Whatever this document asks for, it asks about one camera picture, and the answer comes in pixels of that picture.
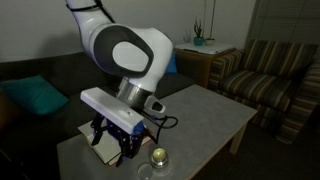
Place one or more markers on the wooden side table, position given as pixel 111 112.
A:
pixel 197 65

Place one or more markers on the teal plant pot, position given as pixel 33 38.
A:
pixel 198 41

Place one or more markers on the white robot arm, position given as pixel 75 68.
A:
pixel 139 56

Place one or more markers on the grey coffee table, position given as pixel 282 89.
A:
pixel 206 122

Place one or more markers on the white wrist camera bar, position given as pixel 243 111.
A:
pixel 114 110

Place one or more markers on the teal throw pillow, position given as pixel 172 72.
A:
pixel 35 94

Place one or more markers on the striped armchair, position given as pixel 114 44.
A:
pixel 279 79

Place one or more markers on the small white plant pot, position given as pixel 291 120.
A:
pixel 209 42

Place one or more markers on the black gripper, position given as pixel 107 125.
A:
pixel 129 143

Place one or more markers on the blue throw pillow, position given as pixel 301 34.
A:
pixel 171 67

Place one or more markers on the dark grey fabric sofa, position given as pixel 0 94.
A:
pixel 29 143

